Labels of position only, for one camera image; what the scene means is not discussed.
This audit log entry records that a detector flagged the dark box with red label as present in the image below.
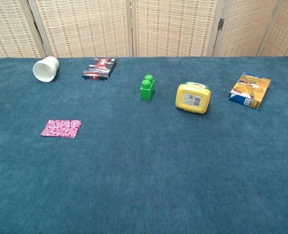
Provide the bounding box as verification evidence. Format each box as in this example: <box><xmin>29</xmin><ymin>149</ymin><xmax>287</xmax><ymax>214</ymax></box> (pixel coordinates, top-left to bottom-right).
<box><xmin>82</xmin><ymin>57</ymin><xmax>118</xmax><ymax>80</ymax></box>

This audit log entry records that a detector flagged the white paper cup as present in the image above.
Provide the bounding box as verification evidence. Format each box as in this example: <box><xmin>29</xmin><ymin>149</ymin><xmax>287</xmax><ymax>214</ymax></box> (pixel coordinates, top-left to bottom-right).
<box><xmin>32</xmin><ymin>56</ymin><xmax>60</xmax><ymax>82</ymax></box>

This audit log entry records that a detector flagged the green toy brick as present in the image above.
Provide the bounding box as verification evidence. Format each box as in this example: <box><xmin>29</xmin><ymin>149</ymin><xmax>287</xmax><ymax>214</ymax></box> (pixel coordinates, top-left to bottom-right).
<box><xmin>140</xmin><ymin>74</ymin><xmax>156</xmax><ymax>100</ymax></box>

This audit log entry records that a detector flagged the orange blue snack box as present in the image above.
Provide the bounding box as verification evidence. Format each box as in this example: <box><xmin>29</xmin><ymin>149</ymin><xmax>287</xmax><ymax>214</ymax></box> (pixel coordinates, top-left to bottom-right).
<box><xmin>227</xmin><ymin>72</ymin><xmax>272</xmax><ymax>110</ymax></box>

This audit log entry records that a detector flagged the woven bamboo folding screen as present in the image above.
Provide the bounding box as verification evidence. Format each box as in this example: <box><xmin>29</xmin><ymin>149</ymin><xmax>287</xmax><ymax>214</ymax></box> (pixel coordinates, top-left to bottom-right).
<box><xmin>0</xmin><ymin>0</ymin><xmax>288</xmax><ymax>59</ymax></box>

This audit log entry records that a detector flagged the yellow lidded green container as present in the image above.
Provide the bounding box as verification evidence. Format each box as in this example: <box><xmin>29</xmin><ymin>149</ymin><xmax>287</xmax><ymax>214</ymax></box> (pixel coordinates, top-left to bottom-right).
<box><xmin>175</xmin><ymin>81</ymin><xmax>212</xmax><ymax>114</ymax></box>

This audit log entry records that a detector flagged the pink patterned square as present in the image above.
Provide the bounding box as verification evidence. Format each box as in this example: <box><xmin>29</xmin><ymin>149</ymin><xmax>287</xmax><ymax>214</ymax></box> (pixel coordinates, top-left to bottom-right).
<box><xmin>41</xmin><ymin>119</ymin><xmax>82</xmax><ymax>139</ymax></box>

